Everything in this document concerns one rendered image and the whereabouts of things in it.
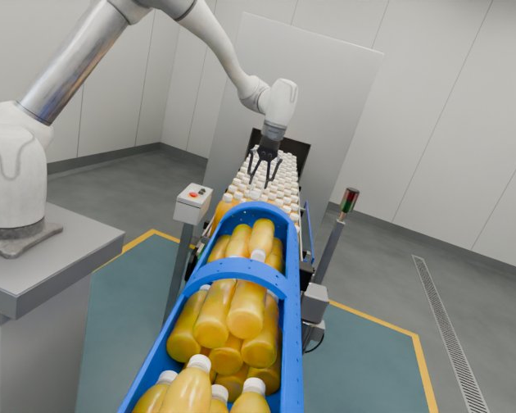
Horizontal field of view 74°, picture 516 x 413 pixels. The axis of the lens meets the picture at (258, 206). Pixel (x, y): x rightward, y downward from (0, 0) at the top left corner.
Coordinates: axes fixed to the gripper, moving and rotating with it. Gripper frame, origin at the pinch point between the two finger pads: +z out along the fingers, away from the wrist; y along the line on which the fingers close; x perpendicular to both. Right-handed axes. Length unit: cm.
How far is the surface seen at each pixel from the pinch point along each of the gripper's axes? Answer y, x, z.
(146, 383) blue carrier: -7, -86, 14
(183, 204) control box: -25.7, -8.3, 13.0
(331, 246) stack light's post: 41, 18, 23
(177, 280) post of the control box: -23, 0, 53
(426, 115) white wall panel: 183, 366, -51
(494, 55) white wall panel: 227, 358, -140
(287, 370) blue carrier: 15, -89, 0
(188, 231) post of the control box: -22.7, -0.3, 27.7
